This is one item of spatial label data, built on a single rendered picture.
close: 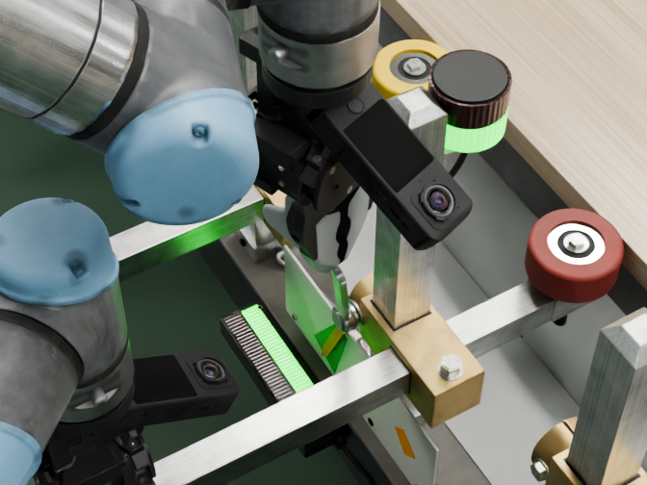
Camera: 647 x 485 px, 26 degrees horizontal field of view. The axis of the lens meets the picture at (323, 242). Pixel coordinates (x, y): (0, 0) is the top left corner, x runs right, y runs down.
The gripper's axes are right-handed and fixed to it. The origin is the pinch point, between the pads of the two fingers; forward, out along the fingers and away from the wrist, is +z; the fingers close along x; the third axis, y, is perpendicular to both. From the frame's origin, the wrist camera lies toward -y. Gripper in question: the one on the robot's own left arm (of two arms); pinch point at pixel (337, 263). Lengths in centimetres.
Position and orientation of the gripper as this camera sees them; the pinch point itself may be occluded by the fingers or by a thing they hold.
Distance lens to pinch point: 103.4
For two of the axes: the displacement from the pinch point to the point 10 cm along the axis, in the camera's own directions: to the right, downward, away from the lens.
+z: -0.1, 6.2, 7.8
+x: -6.3, 6.1, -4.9
